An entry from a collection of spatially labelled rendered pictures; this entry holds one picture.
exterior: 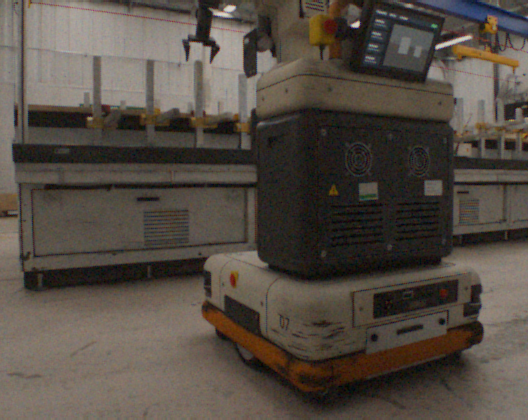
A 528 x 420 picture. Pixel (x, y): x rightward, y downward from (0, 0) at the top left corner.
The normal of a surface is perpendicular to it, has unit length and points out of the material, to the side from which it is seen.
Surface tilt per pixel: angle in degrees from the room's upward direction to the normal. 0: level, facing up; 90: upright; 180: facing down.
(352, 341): 90
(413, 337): 90
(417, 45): 115
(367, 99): 90
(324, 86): 90
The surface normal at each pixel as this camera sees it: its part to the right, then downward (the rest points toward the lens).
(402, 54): 0.43, 0.46
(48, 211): 0.47, 0.04
